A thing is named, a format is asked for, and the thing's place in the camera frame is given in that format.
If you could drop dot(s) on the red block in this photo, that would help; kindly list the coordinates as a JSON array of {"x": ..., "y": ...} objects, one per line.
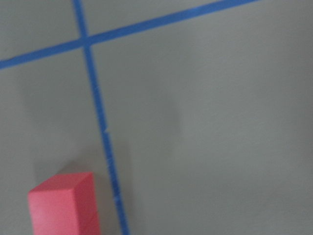
[{"x": 65, "y": 204}]

